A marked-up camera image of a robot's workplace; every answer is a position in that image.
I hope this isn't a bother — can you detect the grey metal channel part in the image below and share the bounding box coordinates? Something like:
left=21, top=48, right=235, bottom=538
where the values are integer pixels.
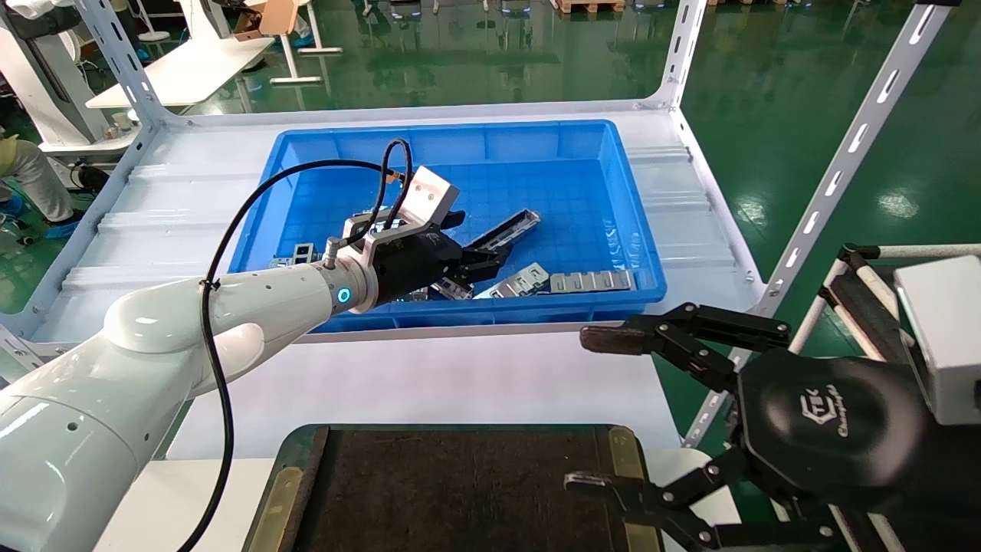
left=465, top=208, right=542, bottom=255

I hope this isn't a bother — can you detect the white table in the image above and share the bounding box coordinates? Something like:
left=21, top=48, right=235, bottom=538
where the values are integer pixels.
left=86, top=36, right=277, bottom=110

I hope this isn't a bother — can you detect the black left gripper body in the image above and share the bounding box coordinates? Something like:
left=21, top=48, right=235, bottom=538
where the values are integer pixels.
left=371, top=227, right=470, bottom=307

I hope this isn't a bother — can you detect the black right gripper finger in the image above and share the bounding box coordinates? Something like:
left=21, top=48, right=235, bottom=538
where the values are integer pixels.
left=579, top=301, right=792, bottom=393
left=563, top=447, right=848, bottom=552

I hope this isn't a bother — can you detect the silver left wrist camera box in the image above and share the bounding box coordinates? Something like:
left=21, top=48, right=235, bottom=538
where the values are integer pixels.
left=397, top=166, right=461, bottom=232

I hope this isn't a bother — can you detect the flat grey ribbed metal part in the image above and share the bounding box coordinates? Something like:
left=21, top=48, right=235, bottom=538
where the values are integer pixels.
left=549, top=269, right=637, bottom=295

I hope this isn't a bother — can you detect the black cart pad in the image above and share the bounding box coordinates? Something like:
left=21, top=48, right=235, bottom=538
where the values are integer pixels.
left=824, top=271, right=917, bottom=363

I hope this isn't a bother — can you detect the brown cardboard box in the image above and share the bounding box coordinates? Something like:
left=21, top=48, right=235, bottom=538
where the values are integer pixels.
left=233, top=0, right=300, bottom=41

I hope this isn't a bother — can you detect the blue plastic bin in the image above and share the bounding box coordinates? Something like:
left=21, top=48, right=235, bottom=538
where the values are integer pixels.
left=228, top=119, right=668, bottom=335

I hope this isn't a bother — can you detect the white tube cart frame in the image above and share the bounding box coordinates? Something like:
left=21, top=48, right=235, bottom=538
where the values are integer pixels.
left=789, top=243, right=981, bottom=361

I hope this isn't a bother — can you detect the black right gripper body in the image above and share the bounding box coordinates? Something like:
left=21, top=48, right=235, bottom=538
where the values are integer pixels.
left=734, top=347, right=981, bottom=552

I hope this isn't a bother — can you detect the white stand base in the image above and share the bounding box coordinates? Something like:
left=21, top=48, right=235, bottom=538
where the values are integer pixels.
left=126, top=0, right=172, bottom=44

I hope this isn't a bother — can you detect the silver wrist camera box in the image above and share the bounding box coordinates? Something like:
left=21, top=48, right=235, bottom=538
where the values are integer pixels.
left=397, top=166, right=461, bottom=232
left=892, top=255, right=981, bottom=427

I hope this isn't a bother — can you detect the white desk with legs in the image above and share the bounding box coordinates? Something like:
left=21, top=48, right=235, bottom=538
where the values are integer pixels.
left=268, top=31, right=343, bottom=86

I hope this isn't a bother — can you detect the person in beige trousers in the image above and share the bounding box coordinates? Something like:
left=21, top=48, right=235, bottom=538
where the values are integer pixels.
left=0, top=133, right=84, bottom=240

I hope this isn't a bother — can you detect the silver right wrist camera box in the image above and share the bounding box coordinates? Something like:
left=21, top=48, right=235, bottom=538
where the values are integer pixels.
left=892, top=255, right=981, bottom=427

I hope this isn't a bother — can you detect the white machine base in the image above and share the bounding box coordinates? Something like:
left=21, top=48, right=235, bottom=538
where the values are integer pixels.
left=0, top=0, right=143, bottom=158

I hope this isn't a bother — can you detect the black container tray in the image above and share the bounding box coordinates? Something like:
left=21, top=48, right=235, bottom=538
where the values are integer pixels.
left=243, top=423, right=662, bottom=552

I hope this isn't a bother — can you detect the white metal shelf rack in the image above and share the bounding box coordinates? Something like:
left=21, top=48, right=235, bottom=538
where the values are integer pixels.
left=0, top=0, right=963, bottom=450

